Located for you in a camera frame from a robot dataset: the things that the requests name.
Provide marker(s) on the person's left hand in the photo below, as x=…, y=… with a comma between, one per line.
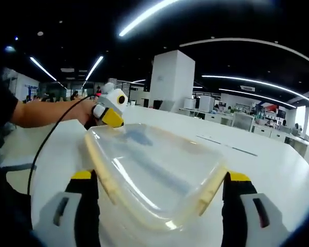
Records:
x=86, y=110

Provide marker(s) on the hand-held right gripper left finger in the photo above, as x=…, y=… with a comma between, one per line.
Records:
x=85, y=218

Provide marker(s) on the clear storage box yellow latches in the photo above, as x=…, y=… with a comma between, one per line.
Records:
x=157, y=167

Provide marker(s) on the white tall cabinet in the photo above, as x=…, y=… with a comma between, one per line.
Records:
x=207, y=103

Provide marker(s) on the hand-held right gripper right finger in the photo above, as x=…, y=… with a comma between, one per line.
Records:
x=234, y=218

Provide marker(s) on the white square pillar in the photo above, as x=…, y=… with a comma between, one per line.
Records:
x=172, y=79

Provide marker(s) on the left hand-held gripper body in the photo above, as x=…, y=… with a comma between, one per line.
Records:
x=113, y=99

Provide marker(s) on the ceiling light strip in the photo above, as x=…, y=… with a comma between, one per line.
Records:
x=94, y=68
x=42, y=68
x=257, y=83
x=146, y=18

